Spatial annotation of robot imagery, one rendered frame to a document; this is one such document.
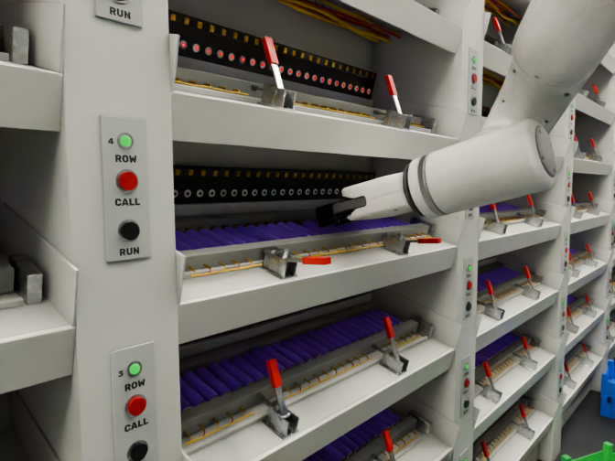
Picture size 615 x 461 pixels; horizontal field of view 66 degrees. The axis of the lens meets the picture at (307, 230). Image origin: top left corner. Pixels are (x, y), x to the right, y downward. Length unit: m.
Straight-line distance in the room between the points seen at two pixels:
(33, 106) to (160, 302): 0.19
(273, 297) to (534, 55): 0.37
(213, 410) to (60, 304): 0.26
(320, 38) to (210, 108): 0.48
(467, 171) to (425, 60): 0.45
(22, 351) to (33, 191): 0.15
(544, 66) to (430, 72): 0.48
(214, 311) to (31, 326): 0.17
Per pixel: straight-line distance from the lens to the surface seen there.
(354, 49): 1.02
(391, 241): 0.79
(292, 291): 0.58
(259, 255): 0.60
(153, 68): 0.47
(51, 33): 0.45
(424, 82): 0.99
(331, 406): 0.71
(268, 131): 0.55
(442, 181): 0.60
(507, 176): 0.57
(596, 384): 2.43
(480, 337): 1.09
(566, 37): 0.53
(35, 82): 0.42
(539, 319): 1.66
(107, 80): 0.44
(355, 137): 0.67
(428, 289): 0.98
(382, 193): 0.63
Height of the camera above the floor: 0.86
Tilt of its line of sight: 5 degrees down
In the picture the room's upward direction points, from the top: straight up
